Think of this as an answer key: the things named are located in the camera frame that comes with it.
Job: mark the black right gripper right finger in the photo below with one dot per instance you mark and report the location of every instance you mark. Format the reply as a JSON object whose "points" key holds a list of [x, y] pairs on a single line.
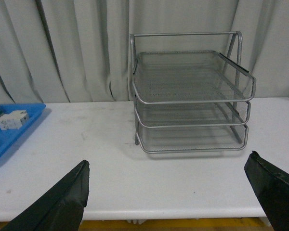
{"points": [[271, 187]]}

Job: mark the grey curtain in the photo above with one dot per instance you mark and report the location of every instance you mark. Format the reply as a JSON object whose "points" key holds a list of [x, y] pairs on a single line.
{"points": [[68, 51]]}

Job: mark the blue plastic tray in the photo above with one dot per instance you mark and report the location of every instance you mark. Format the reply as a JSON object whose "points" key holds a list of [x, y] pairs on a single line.
{"points": [[9, 137]]}

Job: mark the silver mesh three-tier rack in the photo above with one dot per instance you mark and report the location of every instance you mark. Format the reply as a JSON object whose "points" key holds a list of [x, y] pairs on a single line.
{"points": [[191, 101]]}

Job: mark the white circuit breaker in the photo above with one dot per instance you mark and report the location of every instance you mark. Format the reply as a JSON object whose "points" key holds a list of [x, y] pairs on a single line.
{"points": [[14, 120]]}

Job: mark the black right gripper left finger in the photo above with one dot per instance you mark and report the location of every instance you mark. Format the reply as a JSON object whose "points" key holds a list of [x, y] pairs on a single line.
{"points": [[60, 208]]}

